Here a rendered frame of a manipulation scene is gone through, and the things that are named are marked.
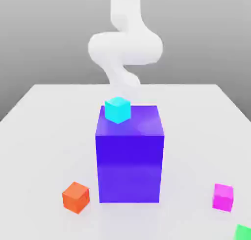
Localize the small cyan cube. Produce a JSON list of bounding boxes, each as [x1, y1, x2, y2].
[[104, 96, 131, 124]]

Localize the small orange cube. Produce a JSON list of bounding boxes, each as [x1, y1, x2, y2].
[[62, 181, 91, 215]]

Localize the small magenta cube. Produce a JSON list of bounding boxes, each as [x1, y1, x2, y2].
[[211, 183, 234, 213]]

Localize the small green cube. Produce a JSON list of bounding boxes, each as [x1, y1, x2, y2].
[[234, 224, 251, 240]]

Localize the large purple box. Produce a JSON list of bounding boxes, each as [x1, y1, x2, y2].
[[95, 104, 165, 204]]

